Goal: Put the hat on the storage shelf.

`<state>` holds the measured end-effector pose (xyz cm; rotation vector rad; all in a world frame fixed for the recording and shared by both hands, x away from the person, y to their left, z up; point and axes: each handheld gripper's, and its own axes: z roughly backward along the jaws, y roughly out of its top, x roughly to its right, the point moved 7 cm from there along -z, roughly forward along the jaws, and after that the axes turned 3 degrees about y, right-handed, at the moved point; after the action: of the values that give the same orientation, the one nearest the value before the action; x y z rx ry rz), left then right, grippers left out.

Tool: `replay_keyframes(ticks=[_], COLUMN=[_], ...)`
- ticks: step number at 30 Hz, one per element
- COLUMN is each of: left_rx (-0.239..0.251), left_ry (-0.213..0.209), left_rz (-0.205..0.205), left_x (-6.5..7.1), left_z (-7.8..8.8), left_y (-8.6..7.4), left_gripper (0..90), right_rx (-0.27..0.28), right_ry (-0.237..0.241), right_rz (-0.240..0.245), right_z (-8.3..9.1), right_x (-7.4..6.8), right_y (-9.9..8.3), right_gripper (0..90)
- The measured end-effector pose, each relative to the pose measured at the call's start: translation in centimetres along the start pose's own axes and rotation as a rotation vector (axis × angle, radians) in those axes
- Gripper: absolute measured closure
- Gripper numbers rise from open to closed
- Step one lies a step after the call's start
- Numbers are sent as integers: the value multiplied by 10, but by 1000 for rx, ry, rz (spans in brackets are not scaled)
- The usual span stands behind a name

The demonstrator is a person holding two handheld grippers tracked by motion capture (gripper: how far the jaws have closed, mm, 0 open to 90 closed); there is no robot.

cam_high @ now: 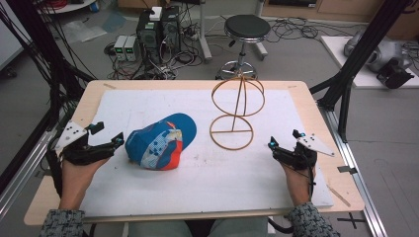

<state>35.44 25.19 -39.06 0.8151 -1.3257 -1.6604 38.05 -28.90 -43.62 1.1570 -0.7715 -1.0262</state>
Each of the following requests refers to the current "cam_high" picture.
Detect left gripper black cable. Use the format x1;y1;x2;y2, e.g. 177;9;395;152
44;148;64;199

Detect tangle of floor cables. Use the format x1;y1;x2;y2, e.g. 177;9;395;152
266;15;359;44
104;19;206;81

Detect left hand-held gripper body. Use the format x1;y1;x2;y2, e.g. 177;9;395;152
54;119;117;167

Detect black metal frame post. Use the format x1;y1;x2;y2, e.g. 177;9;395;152
308;0;414;143
0;0;87;196

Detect black device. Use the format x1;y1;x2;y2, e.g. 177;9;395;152
376;61;416;90

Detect black round swivel stool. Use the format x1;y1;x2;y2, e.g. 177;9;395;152
214;14;272;81

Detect black computer tower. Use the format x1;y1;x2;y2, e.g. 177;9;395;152
160;5;182;56
135;9;163;64

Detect grey bench power supply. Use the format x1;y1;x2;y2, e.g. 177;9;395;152
113;35;128;62
125;36;141;63

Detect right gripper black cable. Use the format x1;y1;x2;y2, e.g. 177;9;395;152
283;162;318;200

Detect thin wooden strip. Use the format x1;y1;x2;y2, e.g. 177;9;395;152
326;185;352;208

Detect person's grey trousers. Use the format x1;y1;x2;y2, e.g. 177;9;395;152
127;216;270;237

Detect person's right hand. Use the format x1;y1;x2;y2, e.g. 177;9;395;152
280;161;318;207

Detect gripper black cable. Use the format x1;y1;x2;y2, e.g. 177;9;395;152
44;148;64;199
283;162;318;200

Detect black hose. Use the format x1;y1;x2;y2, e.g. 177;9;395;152
267;216;294;235

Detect grey robot head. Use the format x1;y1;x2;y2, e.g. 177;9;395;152
343;30;413;74

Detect aluminium rail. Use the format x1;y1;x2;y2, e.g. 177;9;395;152
316;101;389;237
0;128;57;220

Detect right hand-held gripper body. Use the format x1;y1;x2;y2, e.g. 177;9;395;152
271;132;336;171

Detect black tape cross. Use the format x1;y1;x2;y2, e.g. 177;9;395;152
336;212;367;230

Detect blue and orange cap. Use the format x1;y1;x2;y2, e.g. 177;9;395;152
124;112;198;172

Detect person's left hand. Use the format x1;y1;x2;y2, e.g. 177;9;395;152
58;157;111;210

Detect black tape strip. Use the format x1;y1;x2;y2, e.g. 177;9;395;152
336;165;359;176

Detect white platform board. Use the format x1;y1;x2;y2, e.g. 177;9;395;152
320;35;419;90

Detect wooden wire hat stand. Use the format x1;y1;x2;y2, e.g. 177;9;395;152
209;70;267;152

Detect white box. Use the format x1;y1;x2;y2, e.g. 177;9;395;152
148;6;163;22

